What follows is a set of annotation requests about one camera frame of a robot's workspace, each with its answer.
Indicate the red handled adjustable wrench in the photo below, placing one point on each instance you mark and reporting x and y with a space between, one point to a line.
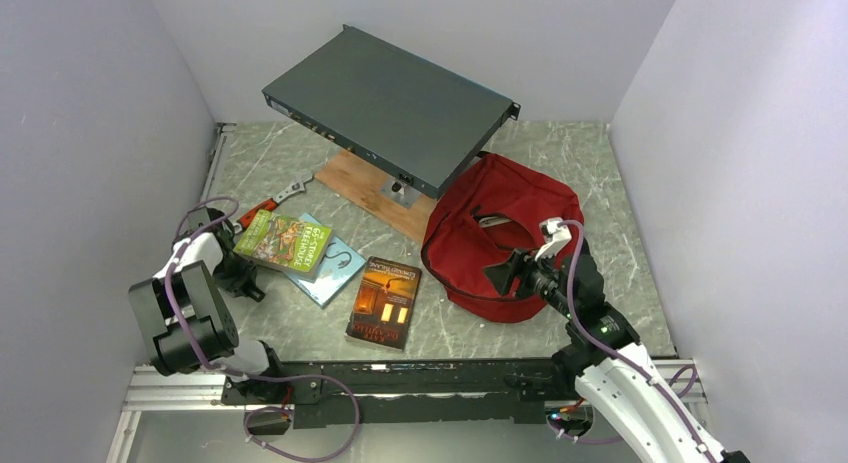
296 186

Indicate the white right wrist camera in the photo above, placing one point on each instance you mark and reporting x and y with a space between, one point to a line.
556 235

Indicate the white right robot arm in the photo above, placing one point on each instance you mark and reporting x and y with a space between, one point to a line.
606 364

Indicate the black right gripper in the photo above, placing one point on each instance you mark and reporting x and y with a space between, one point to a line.
518 265

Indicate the red backpack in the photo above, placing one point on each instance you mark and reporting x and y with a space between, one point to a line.
456 249

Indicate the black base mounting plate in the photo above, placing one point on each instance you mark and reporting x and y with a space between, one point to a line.
520 390

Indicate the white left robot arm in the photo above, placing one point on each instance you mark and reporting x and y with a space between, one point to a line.
181 313

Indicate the beige black stapler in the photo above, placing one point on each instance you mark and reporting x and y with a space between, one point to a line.
493 220

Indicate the green treehouse book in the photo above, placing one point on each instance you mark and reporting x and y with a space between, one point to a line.
286 244

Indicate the dark DiCamillo book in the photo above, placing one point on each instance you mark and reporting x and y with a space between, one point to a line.
383 307

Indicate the wooden base board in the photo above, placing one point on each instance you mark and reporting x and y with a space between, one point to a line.
360 182

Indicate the metal stand bracket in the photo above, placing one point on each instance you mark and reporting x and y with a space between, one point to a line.
400 192

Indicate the light blue notebook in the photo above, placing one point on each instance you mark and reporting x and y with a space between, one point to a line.
338 266

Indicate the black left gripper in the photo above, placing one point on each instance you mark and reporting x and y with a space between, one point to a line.
246 272

